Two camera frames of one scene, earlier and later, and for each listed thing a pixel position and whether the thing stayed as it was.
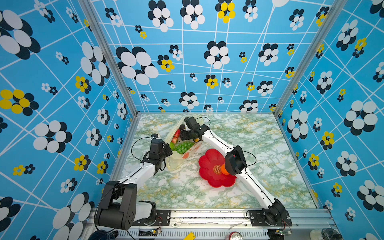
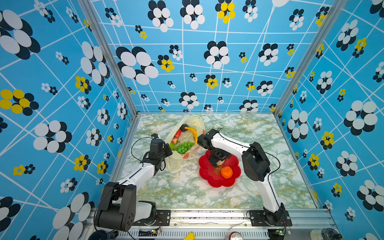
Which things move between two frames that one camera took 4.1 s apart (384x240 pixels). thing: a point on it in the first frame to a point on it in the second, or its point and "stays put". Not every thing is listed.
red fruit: (177, 133) stays put
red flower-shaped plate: (210, 165) stays put
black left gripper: (166, 147) stays put
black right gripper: (183, 136) to (212, 162)
